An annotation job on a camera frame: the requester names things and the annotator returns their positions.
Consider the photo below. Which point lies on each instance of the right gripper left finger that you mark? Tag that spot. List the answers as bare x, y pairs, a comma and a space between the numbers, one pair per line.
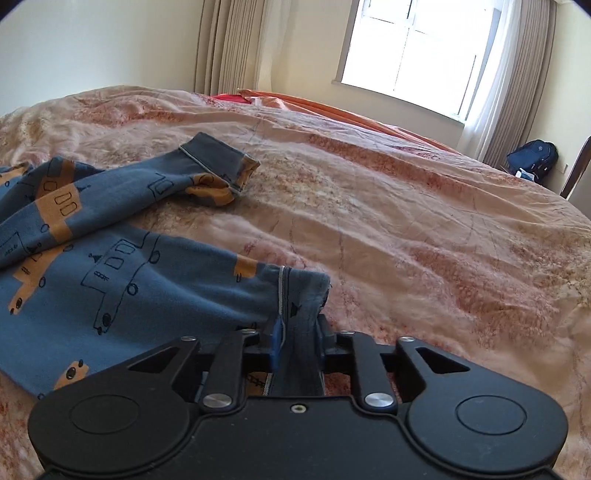
239, 354

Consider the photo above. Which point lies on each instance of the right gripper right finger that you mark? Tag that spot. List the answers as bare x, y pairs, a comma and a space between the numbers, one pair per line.
358, 356

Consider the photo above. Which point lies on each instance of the blue patterned children's pants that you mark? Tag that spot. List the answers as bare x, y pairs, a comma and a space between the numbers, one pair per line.
83, 290

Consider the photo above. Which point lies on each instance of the pink floral bed quilt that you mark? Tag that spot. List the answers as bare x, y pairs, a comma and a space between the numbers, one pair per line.
417, 239

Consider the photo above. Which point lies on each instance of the orange bed sheet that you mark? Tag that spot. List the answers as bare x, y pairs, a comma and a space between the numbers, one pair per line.
297, 104

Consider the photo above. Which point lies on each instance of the dark blue backpack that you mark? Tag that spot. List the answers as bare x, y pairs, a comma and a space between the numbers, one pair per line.
537, 158

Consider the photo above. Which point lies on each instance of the beige right curtain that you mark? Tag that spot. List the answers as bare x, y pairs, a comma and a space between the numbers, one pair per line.
507, 103

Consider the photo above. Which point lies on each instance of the beige curtain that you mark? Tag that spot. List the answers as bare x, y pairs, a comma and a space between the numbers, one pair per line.
507, 103
230, 45

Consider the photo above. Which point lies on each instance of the wooden padded headboard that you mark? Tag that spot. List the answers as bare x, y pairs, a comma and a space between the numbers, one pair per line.
578, 169

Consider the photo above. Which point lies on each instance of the bright window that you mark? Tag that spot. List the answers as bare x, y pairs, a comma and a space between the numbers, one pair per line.
433, 54

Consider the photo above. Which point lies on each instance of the beige left curtain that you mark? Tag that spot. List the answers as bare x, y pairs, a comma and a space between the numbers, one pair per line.
230, 45

